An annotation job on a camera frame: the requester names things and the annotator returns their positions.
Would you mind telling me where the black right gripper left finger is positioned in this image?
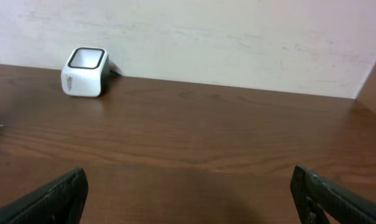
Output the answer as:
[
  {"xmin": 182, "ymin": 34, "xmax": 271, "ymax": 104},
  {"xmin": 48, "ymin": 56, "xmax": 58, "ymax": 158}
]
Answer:
[{"xmin": 0, "ymin": 168, "xmax": 88, "ymax": 223}]

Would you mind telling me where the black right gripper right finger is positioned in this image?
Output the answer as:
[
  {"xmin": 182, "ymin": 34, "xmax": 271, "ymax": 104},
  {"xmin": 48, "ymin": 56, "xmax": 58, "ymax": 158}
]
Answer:
[{"xmin": 290, "ymin": 166, "xmax": 376, "ymax": 224}]

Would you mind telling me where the white barcode scanner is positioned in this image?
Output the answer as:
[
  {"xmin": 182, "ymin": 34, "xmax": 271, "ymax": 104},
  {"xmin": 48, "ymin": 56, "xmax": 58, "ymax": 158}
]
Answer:
[{"xmin": 60, "ymin": 47, "xmax": 122, "ymax": 97}]

